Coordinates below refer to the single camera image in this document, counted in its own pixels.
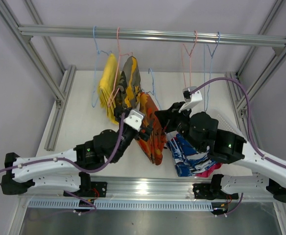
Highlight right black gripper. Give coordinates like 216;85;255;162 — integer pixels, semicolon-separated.
154;101;203;152

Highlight blue hanger with orange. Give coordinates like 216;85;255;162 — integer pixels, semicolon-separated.
143;68;161;110

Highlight orange camouflage trousers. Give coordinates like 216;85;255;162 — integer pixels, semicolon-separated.
137;92;166;165

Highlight blue hanger with blue trousers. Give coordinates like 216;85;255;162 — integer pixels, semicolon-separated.
203;31;221;112

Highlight blue white patterned trousers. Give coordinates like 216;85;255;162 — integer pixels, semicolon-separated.
167;134;217;177

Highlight white plastic basket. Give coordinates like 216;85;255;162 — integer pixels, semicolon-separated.
207;108;244;137

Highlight pink trousers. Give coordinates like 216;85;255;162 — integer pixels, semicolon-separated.
196;163;222;178

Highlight pink wire hanger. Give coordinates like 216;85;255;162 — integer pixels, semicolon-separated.
181;30;198;86

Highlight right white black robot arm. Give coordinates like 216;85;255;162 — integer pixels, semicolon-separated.
155;102;286;203

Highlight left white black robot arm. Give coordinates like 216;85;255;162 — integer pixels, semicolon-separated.
0;108;153;196

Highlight pink hanger with camouflage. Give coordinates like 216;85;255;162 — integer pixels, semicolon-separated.
108;27;133;107

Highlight light blue hanger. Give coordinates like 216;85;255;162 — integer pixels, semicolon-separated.
91;26;112;108

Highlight green camouflage trousers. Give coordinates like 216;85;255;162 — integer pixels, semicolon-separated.
114;56;142;117

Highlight yellow trousers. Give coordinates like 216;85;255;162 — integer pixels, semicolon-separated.
97;53;120;124

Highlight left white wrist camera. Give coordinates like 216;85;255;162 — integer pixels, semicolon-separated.
123;109;144;132

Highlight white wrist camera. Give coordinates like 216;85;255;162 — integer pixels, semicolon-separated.
123;109;144;132
179;86;203;113

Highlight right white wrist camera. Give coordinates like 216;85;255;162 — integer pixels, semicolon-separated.
179;86;203;113

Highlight aluminium frame structure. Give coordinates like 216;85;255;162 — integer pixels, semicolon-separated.
0;0;286;235

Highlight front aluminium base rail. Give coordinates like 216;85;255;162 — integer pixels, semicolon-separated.
27;175;274;202

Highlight aluminium hanging rail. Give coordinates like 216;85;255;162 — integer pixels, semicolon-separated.
18;24;286;48

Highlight white slotted cable duct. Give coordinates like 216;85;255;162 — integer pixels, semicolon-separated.
28;199;213;212

